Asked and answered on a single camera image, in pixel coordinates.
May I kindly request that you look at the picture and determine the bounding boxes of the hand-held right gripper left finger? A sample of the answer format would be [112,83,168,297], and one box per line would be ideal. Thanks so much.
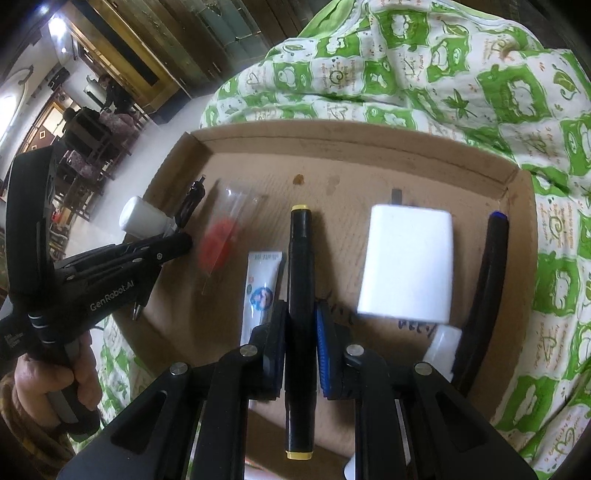
[55,300,289,480]

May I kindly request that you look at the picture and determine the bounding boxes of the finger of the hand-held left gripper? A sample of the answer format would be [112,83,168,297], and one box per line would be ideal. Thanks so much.
[58,231,194,283]

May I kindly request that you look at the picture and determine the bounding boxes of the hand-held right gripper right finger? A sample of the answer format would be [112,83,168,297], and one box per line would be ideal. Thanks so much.
[314,302,539,480]

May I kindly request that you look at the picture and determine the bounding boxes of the plain white bottle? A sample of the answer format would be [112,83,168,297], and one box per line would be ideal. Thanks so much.
[119,196,178,238]

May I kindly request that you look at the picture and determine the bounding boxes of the black gel pen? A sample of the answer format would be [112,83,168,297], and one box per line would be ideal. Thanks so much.
[130,174,207,322]

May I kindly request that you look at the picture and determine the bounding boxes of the red number candle clear pack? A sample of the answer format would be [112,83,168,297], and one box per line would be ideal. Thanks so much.
[196,180,269,296]

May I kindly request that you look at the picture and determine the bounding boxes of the small white tube blue print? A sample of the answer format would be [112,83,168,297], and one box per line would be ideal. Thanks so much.
[238,250,284,356]

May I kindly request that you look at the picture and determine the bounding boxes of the black marker yellow ends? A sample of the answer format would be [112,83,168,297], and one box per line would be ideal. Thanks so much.
[283,203,319,461]

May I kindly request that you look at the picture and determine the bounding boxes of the white bottle red label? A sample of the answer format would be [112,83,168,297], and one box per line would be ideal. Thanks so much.
[421,324,463,384]

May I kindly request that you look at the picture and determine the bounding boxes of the white charger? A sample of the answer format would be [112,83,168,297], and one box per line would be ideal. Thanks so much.
[356,187,454,325]

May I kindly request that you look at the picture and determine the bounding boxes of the brown cardboard box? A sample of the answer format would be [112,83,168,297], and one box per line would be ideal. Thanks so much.
[104,121,541,480]

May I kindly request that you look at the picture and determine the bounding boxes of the dark blue pen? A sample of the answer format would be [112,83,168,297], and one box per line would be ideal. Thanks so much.
[450,210,511,384]

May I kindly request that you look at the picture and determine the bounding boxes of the person's left forearm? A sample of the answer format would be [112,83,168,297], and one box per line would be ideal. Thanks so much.
[0,374,77,480]

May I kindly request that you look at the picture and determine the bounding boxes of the person's left hand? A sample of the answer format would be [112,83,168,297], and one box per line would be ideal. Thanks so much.
[11,330,105,428]

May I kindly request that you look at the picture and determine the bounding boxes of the wooden chair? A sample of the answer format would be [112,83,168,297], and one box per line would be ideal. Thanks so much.
[58,148,114,220]

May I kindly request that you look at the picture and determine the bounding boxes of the large brown wooden cabinet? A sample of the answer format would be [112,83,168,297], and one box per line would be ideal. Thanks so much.
[85,0,259,123]

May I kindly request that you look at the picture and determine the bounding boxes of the green printed blanket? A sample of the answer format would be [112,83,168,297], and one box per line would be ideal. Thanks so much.
[99,0,591,480]

